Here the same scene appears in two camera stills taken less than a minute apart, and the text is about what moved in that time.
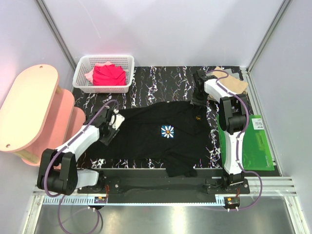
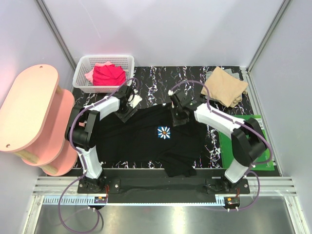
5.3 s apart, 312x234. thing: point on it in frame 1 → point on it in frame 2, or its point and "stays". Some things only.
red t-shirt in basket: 108,75 stays
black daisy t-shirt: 176,134 stays
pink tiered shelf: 35,115 stays
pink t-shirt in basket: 89,75 stays
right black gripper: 194,101 → 175,122
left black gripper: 107,140 → 124,117
